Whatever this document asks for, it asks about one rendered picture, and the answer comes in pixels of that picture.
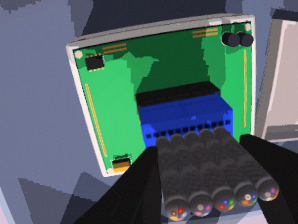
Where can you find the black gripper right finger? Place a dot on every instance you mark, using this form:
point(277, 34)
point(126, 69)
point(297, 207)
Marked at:
point(282, 165)

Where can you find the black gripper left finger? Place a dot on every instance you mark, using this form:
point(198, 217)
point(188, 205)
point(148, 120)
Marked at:
point(134, 199)

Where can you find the green circuit board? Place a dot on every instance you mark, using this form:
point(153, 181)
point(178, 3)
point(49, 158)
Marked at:
point(157, 62)

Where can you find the dark blue work mat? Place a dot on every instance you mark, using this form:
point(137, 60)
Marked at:
point(49, 172)

